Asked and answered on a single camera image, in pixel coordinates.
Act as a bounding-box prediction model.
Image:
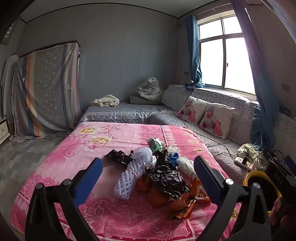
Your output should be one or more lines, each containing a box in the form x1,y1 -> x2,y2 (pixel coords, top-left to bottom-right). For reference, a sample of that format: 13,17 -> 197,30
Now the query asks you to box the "green drink carton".
147,137 -> 166,155

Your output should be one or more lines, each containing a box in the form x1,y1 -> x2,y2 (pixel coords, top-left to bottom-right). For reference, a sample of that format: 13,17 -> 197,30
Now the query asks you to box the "striped cloth covered wardrobe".
9,41 -> 82,142

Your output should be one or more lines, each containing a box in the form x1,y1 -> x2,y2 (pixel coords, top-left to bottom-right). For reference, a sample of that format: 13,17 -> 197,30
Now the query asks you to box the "blue curtain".
184,14 -> 206,91
231,0 -> 284,153

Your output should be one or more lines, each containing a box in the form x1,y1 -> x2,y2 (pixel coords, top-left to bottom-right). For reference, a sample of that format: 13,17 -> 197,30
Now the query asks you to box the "pale green cloth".
237,143 -> 264,163

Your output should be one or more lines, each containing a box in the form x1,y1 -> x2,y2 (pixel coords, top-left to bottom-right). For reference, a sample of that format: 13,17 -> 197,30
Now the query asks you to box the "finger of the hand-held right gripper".
262,146 -> 290,196
284,155 -> 296,179

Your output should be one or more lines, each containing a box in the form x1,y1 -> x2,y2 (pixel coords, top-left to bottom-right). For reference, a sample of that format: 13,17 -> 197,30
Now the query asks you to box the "pink floral bedsheet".
10,122 -> 241,241

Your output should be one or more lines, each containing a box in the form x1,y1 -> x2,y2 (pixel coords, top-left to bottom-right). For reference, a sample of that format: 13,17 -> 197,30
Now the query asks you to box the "window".
196,16 -> 258,95

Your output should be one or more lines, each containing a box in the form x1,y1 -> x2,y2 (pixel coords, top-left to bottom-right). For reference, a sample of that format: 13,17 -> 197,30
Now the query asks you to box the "white bedside cabinet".
0,117 -> 11,146

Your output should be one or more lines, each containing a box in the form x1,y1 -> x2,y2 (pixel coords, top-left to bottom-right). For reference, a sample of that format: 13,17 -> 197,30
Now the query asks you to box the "white hanging cloth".
0,54 -> 19,119

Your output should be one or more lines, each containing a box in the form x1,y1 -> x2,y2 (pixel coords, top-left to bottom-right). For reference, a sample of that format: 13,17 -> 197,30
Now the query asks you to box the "grey quilted sofa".
78,84 -> 296,186

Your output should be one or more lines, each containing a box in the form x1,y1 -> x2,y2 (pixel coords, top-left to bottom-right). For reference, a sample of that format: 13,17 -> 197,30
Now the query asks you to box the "yellow round bin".
242,170 -> 282,212

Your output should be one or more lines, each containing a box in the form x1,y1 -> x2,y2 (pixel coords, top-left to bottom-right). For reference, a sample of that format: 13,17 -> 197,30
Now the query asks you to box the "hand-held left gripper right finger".
194,156 -> 271,241

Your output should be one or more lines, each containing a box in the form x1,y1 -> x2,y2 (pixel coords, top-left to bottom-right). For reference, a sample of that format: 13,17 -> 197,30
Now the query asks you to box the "orange peel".
135,173 -> 151,192
147,185 -> 170,207

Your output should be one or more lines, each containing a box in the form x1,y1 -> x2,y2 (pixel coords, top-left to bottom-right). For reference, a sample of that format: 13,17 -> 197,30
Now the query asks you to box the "white tissue paper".
176,156 -> 195,180

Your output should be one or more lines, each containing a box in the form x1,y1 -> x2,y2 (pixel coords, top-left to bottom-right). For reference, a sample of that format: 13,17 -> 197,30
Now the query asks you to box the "person's right hand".
269,197 -> 284,229

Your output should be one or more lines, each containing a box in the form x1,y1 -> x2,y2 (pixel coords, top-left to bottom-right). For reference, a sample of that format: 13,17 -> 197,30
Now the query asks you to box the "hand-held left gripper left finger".
25,158 -> 103,241

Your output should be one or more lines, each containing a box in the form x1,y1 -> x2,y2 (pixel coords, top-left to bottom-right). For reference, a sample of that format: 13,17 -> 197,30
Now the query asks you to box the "orange snack wrapper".
169,193 -> 197,220

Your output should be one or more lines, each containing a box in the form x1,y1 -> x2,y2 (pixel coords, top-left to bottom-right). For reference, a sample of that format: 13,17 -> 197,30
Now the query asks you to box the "white foam fruit net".
132,147 -> 158,168
113,161 -> 149,201

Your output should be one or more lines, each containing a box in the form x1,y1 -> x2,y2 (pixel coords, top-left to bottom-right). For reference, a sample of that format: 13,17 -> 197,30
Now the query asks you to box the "baby print pillow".
199,102 -> 236,140
175,96 -> 210,126

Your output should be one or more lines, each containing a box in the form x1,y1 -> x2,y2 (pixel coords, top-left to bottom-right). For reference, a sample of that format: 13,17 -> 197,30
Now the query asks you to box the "white tiger plush toy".
136,76 -> 166,102

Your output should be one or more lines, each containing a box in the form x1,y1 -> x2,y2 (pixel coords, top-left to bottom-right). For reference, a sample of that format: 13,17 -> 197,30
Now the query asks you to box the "blue glove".
168,152 -> 180,168

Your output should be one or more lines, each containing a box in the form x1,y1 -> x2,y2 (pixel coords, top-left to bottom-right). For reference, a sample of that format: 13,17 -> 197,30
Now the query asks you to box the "orange and white wrapper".
189,178 -> 211,205

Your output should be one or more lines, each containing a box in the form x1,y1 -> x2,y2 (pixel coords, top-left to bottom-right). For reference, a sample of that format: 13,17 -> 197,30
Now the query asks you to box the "beige folded cloth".
90,94 -> 121,108

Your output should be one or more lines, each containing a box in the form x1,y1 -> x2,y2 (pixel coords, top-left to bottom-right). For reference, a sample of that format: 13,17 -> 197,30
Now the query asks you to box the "black plastic bag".
146,153 -> 190,200
103,149 -> 135,168

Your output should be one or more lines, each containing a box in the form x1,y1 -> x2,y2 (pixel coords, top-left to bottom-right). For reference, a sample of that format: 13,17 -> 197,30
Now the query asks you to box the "white power strip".
234,156 -> 258,172

